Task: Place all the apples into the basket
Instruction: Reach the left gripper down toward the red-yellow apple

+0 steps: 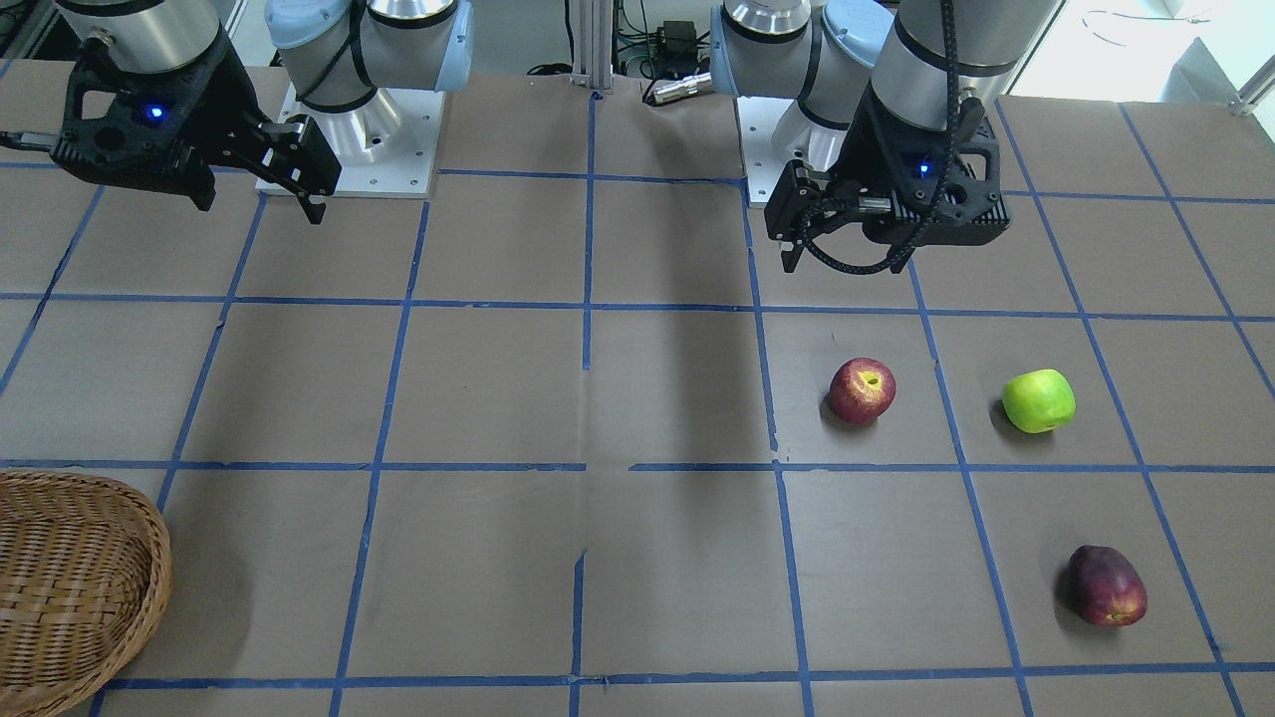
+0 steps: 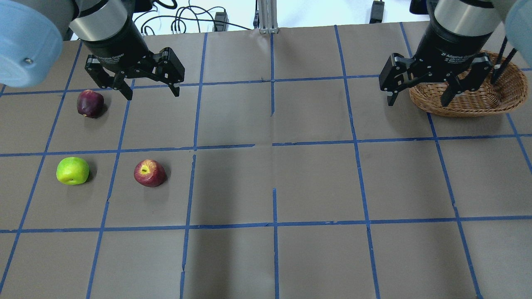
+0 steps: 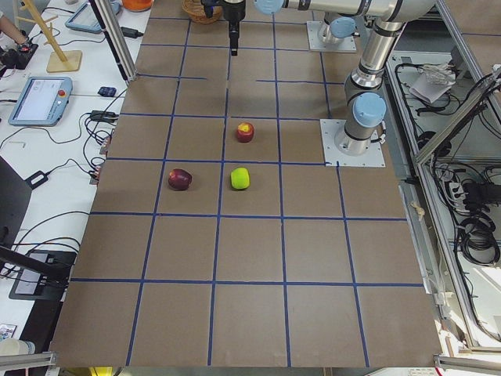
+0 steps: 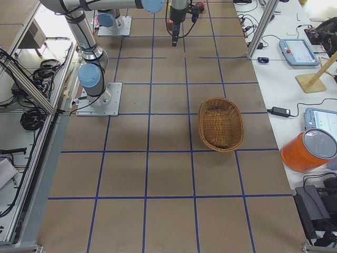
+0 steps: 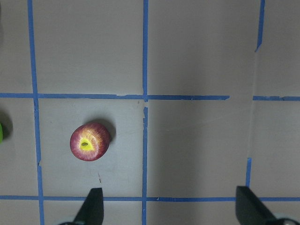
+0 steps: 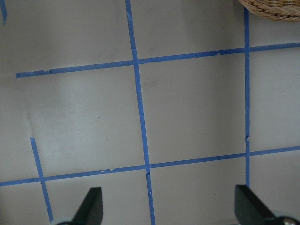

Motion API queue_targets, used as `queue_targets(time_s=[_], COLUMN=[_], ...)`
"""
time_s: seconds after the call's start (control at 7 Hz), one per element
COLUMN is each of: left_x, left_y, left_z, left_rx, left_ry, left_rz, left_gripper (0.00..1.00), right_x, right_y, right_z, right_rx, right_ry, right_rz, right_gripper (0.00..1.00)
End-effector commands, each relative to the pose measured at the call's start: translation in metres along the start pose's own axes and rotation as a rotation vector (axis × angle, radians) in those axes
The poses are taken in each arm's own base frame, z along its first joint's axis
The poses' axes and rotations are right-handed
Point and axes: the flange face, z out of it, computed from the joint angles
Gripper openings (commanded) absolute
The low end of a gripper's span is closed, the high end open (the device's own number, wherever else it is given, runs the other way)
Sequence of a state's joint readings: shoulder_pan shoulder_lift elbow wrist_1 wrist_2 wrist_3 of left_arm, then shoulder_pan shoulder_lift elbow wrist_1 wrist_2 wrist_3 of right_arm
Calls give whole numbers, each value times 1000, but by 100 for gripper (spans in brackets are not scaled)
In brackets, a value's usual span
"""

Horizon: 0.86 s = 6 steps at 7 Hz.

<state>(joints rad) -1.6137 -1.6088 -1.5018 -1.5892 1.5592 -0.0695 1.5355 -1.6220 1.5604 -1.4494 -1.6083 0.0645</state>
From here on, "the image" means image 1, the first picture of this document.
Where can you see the silver cylindrical connector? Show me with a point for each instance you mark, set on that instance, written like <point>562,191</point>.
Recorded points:
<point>668,93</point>

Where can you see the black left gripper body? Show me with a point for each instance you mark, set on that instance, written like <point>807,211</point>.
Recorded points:
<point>865,157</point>

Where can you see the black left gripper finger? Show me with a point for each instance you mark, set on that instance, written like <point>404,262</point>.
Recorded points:
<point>808,203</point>

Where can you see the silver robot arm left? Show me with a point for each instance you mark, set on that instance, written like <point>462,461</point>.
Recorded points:
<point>921,59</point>

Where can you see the green apple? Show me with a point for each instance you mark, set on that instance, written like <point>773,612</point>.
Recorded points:
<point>1038,401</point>

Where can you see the dark red apple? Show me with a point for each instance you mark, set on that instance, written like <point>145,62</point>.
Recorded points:
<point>1103,588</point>

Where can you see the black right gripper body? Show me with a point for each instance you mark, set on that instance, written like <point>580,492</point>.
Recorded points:
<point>227,104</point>

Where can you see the black power adapter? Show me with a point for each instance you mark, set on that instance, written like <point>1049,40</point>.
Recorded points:
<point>676,39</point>

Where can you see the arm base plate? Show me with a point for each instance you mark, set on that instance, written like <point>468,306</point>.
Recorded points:
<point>767,149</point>
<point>387,147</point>

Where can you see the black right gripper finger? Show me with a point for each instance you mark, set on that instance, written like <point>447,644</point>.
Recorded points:
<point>293,155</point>

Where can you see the woven wicker basket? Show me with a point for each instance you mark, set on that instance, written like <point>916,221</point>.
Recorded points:
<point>86,576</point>

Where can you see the aluminium frame post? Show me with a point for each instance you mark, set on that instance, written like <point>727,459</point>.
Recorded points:
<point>593,30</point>

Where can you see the red apple with yellow spot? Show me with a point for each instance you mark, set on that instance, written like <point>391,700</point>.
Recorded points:
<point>861,391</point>

